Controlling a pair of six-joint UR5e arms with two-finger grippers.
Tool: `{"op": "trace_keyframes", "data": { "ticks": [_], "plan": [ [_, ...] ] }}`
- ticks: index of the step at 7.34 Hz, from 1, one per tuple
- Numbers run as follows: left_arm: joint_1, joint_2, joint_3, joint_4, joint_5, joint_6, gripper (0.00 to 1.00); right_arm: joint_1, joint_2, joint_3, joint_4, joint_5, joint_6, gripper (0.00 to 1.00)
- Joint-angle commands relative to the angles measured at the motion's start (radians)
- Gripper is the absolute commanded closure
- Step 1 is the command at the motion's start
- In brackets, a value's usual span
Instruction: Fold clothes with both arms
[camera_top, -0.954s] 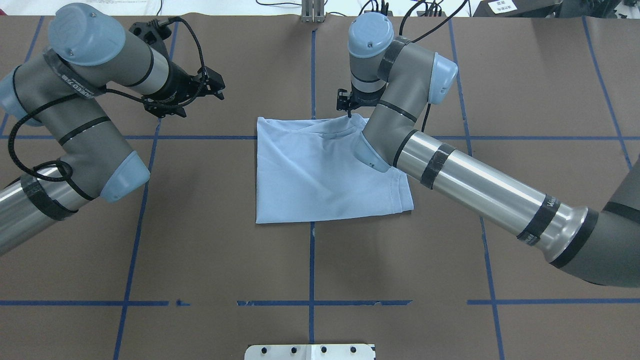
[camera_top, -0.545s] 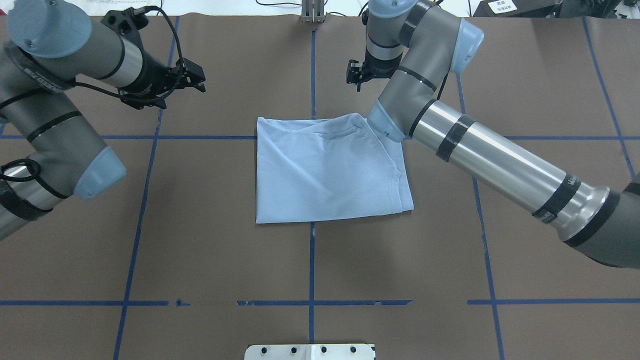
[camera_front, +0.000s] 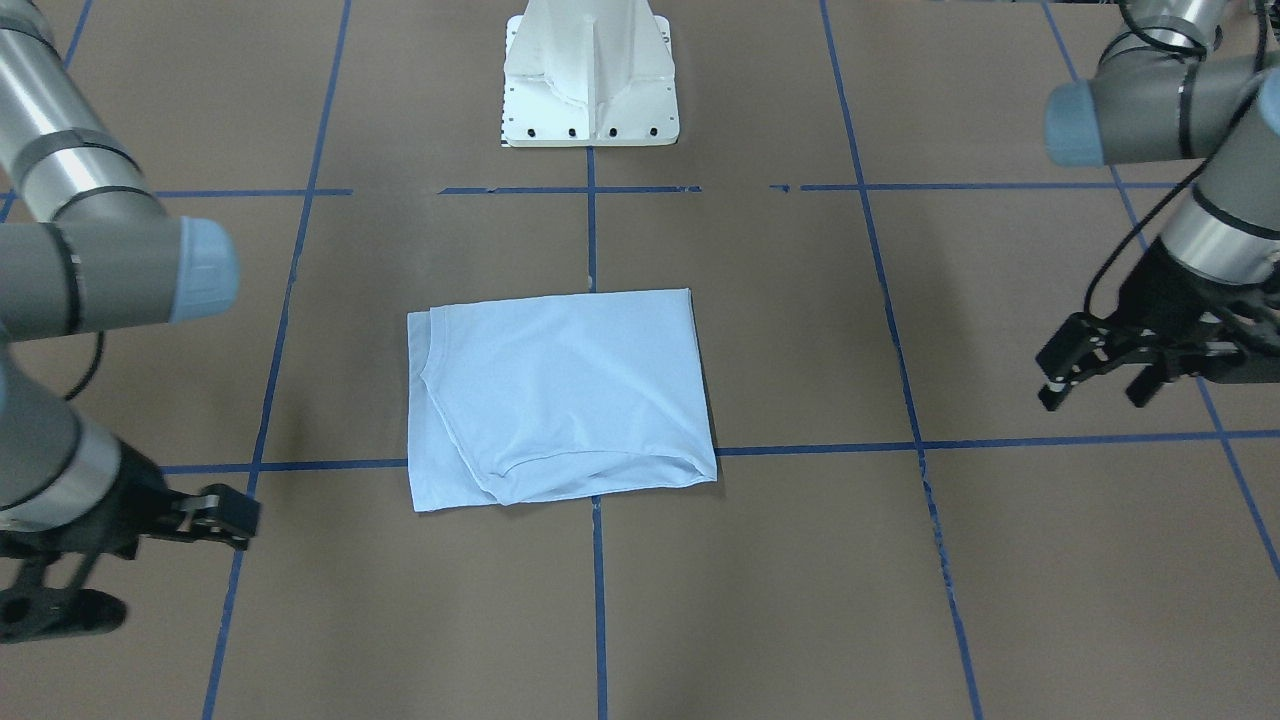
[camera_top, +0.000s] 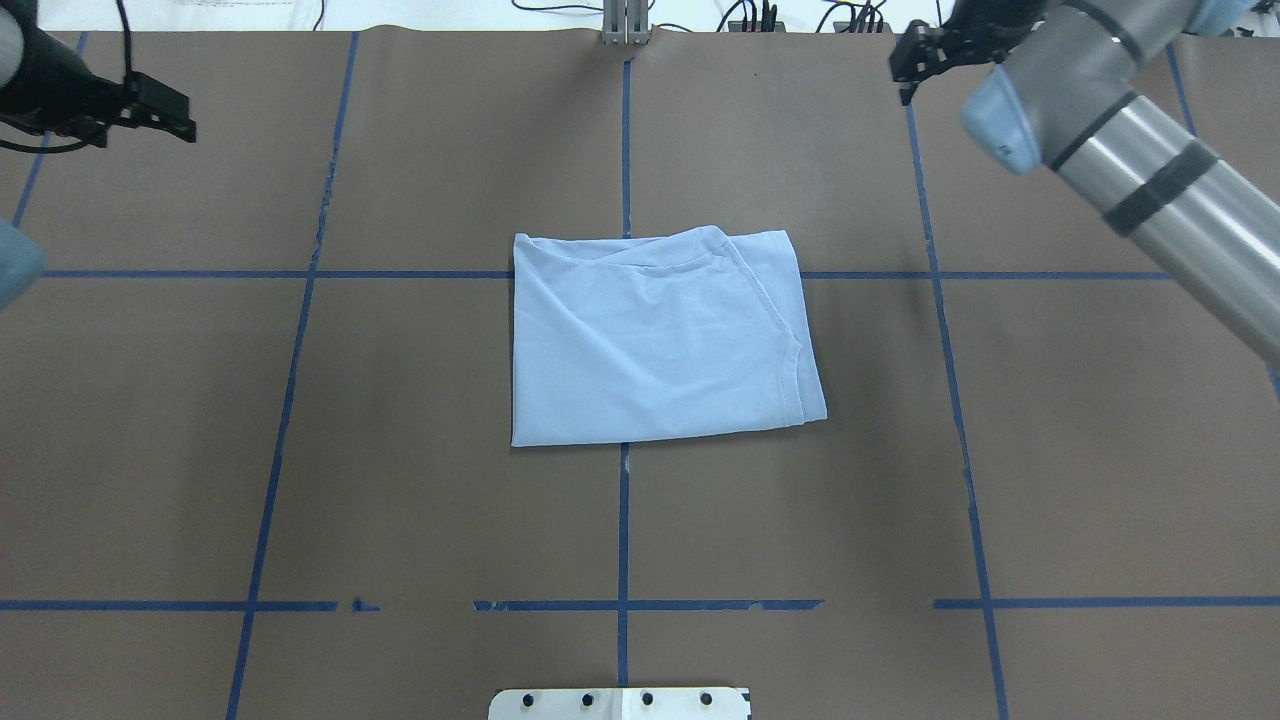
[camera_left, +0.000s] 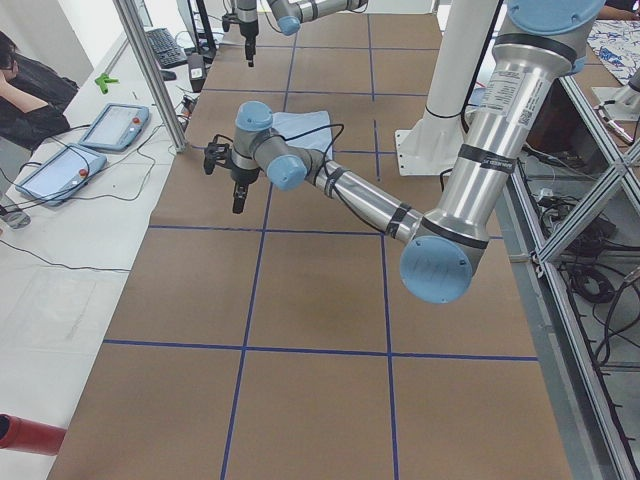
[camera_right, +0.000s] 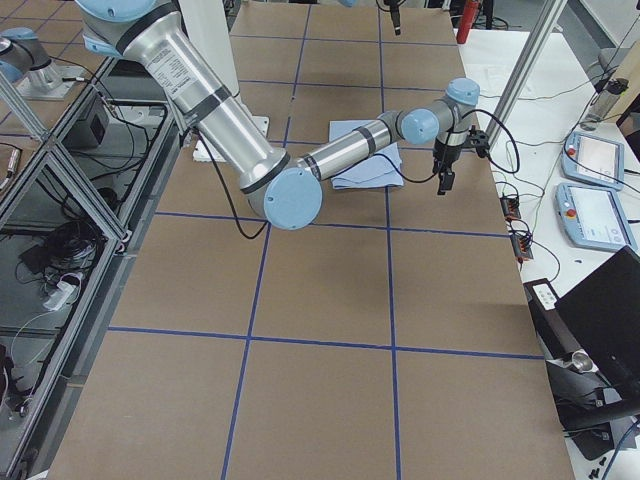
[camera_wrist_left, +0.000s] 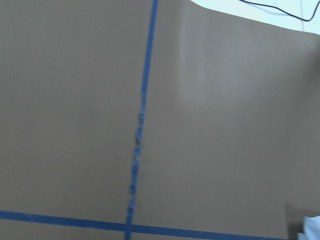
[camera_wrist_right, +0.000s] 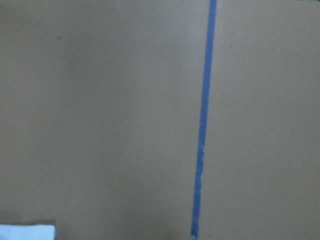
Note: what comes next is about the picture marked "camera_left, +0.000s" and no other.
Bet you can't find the light blue t-shirt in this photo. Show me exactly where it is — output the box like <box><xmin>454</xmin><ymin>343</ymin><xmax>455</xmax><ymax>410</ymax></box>
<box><xmin>273</xmin><ymin>110</ymin><xmax>332</xmax><ymax>158</ymax></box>

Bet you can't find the red fire extinguisher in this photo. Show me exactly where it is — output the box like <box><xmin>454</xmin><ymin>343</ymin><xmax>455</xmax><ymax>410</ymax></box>
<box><xmin>1</xmin><ymin>414</ymin><xmax>67</xmax><ymax>456</ymax></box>

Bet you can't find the far teach pendant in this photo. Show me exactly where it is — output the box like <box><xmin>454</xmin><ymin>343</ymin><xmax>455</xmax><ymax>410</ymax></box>
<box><xmin>78</xmin><ymin>103</ymin><xmax>150</xmax><ymax>152</ymax></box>

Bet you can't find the aluminium frame post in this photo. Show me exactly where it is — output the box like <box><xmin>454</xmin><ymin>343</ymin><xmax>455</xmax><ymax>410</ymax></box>
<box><xmin>113</xmin><ymin>0</ymin><xmax>187</xmax><ymax>153</ymax></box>

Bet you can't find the green plastic clamp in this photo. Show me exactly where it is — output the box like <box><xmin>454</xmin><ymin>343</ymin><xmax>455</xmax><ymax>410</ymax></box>
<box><xmin>94</xmin><ymin>73</ymin><xmax>119</xmax><ymax>95</ymax></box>

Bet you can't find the person in black shirt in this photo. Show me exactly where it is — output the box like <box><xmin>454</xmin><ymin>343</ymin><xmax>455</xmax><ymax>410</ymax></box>
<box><xmin>1</xmin><ymin>34</ymin><xmax>79</xmax><ymax>151</ymax></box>

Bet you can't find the black keyboard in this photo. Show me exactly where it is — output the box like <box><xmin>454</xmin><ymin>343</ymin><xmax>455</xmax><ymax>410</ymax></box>
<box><xmin>145</xmin><ymin>28</ymin><xmax>187</xmax><ymax>69</ymax></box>

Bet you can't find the near teach pendant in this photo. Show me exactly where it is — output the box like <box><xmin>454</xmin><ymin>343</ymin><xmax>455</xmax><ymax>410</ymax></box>
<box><xmin>15</xmin><ymin>144</ymin><xmax>107</xmax><ymax>206</ymax></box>

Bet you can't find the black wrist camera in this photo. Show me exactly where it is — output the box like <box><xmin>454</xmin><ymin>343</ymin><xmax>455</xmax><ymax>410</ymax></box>
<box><xmin>203</xmin><ymin>134</ymin><xmax>233</xmax><ymax>175</ymax></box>
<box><xmin>221</xmin><ymin>12</ymin><xmax>239</xmax><ymax>33</ymax></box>

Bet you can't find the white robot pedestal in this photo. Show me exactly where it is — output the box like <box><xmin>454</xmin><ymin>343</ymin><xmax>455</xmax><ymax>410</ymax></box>
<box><xmin>396</xmin><ymin>0</ymin><xmax>502</xmax><ymax>176</ymax></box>

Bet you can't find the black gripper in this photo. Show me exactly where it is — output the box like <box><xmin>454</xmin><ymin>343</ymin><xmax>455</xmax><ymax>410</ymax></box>
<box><xmin>231</xmin><ymin>165</ymin><xmax>260</xmax><ymax>214</ymax></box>
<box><xmin>240</xmin><ymin>22</ymin><xmax>257</xmax><ymax>67</ymax></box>

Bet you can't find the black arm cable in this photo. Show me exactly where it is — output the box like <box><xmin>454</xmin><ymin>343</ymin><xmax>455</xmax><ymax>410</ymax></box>
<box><xmin>277</xmin><ymin>123</ymin><xmax>401</xmax><ymax>236</ymax></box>

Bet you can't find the teach pendant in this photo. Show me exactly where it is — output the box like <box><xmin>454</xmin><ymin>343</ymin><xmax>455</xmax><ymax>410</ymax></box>
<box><xmin>78</xmin><ymin>103</ymin><xmax>150</xmax><ymax>152</ymax></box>
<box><xmin>15</xmin><ymin>144</ymin><xmax>107</xmax><ymax>206</ymax></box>

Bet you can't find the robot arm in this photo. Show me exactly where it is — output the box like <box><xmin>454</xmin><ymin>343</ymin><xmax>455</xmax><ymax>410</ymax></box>
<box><xmin>229</xmin><ymin>1</ymin><xmax>602</xmax><ymax>303</ymax></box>
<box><xmin>231</xmin><ymin>0</ymin><xmax>368</xmax><ymax>68</ymax></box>

